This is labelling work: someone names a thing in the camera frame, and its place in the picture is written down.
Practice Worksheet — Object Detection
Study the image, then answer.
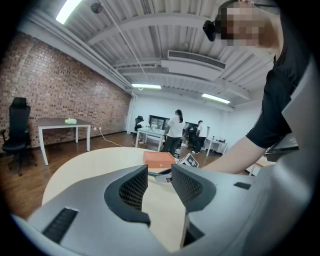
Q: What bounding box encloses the black head-worn camera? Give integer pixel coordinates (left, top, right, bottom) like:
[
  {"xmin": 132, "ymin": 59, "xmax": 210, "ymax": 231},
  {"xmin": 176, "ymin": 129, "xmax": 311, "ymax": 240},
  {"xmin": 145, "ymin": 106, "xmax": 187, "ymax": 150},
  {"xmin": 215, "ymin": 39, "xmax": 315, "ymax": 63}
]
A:
[{"xmin": 202, "ymin": 19, "xmax": 222, "ymax": 42}]

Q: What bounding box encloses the round ceiling sensor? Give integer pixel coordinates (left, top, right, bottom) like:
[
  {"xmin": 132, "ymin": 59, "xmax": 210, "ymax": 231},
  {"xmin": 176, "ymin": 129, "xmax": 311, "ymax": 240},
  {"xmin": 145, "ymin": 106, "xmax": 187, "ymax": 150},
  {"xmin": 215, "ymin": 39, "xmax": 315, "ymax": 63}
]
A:
[{"xmin": 90, "ymin": 2, "xmax": 104, "ymax": 14}]

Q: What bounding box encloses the round white table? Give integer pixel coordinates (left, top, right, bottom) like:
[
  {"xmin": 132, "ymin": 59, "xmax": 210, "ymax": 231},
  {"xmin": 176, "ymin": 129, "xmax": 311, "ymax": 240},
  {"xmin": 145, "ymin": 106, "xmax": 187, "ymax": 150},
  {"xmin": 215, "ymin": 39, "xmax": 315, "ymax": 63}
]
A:
[{"xmin": 41, "ymin": 146, "xmax": 208, "ymax": 253}]

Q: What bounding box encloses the white vertical corner pipe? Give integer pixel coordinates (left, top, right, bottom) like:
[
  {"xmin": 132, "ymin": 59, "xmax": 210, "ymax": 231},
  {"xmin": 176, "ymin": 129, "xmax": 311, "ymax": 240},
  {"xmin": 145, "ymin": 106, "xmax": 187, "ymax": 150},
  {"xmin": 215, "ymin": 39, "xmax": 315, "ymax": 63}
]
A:
[{"xmin": 131, "ymin": 91, "xmax": 138, "ymax": 133}]

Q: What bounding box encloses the person's head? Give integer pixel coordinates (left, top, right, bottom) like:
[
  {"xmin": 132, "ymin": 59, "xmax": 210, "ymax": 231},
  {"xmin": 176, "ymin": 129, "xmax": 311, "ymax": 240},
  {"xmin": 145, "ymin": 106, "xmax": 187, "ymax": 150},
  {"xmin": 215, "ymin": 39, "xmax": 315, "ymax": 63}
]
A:
[{"xmin": 218, "ymin": 0, "xmax": 283, "ymax": 55}]

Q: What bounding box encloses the dark-top table with white legs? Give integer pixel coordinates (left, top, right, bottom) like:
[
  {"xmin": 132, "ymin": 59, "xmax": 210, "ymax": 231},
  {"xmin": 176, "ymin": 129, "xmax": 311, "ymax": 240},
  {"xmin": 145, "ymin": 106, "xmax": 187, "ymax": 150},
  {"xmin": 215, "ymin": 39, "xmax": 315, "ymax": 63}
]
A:
[{"xmin": 36, "ymin": 117, "xmax": 92, "ymax": 167}]

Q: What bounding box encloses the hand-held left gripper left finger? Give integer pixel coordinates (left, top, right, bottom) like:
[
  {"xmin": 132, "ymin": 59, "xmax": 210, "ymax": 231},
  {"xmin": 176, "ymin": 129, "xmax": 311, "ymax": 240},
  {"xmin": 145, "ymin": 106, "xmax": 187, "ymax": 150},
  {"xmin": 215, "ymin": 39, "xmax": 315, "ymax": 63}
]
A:
[{"xmin": 104, "ymin": 164, "xmax": 152, "ymax": 228}]

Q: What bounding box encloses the long ceiling light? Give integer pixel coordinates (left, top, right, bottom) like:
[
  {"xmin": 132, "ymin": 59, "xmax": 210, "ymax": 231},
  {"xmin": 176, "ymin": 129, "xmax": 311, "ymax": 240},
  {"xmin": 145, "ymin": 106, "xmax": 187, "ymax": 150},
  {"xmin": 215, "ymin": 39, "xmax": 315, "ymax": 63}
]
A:
[
  {"xmin": 201, "ymin": 92, "xmax": 231, "ymax": 105},
  {"xmin": 55, "ymin": 0, "xmax": 83, "ymax": 25},
  {"xmin": 131, "ymin": 83, "xmax": 162, "ymax": 90}
]

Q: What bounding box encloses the white ceiling air conditioner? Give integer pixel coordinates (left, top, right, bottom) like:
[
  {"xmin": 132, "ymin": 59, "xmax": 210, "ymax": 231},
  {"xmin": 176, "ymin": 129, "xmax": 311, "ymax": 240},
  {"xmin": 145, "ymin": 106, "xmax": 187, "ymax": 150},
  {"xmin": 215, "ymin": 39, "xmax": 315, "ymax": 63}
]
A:
[{"xmin": 161, "ymin": 49, "xmax": 227, "ymax": 81}]

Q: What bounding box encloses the light blue table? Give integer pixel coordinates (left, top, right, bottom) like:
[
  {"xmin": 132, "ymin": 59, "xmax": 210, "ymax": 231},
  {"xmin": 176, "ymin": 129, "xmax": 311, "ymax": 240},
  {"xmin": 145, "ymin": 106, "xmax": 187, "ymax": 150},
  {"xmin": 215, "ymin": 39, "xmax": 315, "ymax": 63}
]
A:
[{"xmin": 135, "ymin": 126, "xmax": 166, "ymax": 153}]

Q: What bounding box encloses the black high-back office chair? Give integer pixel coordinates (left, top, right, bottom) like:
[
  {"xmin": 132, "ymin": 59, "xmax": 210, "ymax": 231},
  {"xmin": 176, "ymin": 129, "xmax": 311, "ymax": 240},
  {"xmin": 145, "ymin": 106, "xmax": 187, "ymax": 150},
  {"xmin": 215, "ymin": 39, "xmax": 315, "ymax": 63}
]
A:
[{"xmin": 0, "ymin": 97, "xmax": 38, "ymax": 177}]

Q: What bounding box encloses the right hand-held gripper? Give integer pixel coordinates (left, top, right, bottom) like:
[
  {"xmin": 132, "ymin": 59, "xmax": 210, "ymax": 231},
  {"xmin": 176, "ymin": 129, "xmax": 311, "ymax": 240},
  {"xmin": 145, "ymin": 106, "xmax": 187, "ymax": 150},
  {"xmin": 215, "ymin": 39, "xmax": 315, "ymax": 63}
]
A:
[{"xmin": 176, "ymin": 153, "xmax": 200, "ymax": 169}]

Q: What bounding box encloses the black screen device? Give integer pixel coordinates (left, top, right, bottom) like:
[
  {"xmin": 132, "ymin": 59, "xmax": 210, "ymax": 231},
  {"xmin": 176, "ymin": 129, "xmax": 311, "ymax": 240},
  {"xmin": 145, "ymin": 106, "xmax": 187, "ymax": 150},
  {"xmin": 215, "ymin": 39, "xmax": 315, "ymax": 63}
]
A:
[{"xmin": 266, "ymin": 132, "xmax": 300, "ymax": 156}]

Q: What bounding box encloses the wooden desk with white legs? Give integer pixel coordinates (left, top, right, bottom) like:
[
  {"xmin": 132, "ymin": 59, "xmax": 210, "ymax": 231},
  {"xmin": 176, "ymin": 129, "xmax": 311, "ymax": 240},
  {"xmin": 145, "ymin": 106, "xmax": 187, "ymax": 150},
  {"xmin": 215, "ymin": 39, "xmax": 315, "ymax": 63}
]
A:
[{"xmin": 246, "ymin": 154, "xmax": 277, "ymax": 176}]

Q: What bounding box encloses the white T-shaped tool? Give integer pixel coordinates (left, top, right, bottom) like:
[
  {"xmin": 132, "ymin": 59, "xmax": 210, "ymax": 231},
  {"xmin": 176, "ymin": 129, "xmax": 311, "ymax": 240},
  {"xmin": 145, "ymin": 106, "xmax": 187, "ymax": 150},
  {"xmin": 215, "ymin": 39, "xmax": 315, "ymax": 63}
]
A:
[{"xmin": 147, "ymin": 167, "xmax": 173, "ymax": 185}]

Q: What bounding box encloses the black swivel chair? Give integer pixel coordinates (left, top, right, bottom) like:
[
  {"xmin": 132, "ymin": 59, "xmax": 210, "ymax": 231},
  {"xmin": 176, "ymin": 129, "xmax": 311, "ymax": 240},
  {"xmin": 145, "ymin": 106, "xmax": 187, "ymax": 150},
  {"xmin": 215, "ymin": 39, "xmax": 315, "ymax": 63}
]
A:
[{"xmin": 174, "ymin": 138, "xmax": 185, "ymax": 158}]

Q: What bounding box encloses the dark window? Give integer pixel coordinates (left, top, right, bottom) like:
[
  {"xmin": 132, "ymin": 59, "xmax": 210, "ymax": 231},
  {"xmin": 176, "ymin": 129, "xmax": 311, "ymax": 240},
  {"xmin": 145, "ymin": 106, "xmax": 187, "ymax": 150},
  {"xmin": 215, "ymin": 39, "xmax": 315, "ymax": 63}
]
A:
[{"xmin": 149, "ymin": 114, "xmax": 201, "ymax": 132}]

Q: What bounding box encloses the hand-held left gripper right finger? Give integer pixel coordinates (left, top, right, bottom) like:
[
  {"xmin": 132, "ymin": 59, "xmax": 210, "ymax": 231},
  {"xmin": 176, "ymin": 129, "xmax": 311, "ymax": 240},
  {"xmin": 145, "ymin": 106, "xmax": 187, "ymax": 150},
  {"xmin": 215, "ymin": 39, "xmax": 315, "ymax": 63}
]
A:
[{"xmin": 171, "ymin": 163, "xmax": 217, "ymax": 214}]

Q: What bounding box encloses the long white floor cable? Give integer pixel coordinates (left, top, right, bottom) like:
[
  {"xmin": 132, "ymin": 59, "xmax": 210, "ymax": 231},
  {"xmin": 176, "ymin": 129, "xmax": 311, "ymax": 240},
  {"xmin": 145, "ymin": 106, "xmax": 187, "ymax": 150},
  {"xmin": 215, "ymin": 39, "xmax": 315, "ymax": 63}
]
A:
[{"xmin": 99, "ymin": 128, "xmax": 137, "ymax": 148}]

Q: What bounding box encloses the person's right forearm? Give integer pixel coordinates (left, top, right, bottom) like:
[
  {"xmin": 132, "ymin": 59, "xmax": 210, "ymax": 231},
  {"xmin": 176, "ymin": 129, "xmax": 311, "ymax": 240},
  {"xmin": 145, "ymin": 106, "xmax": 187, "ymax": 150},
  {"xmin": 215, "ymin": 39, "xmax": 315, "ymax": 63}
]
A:
[{"xmin": 201, "ymin": 129, "xmax": 267, "ymax": 175}]

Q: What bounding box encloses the small white desk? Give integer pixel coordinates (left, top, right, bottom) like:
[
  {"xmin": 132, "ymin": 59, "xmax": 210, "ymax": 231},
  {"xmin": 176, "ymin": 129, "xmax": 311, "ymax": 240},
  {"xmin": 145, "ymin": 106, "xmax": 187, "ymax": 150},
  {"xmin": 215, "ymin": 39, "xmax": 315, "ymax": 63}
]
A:
[{"xmin": 204, "ymin": 137, "xmax": 229, "ymax": 157}]

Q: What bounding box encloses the person's black shirt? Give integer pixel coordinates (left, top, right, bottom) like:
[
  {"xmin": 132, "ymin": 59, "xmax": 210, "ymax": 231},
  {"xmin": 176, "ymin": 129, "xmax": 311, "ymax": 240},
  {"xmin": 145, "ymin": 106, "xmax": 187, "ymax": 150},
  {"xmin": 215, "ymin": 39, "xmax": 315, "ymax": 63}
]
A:
[{"xmin": 246, "ymin": 0, "xmax": 313, "ymax": 150}]

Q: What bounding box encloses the orange flat box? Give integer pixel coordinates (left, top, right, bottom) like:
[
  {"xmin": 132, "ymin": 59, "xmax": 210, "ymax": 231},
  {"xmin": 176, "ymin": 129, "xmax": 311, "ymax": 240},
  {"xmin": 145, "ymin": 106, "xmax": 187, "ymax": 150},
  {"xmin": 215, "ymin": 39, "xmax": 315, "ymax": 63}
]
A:
[{"xmin": 142, "ymin": 151, "xmax": 176, "ymax": 170}]

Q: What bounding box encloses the black mesh office chair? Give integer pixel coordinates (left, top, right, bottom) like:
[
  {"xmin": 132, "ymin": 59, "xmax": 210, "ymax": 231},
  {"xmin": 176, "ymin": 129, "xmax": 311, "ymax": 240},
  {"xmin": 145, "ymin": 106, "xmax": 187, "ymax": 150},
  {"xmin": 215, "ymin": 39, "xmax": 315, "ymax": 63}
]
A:
[{"xmin": 134, "ymin": 116, "xmax": 146, "ymax": 131}]

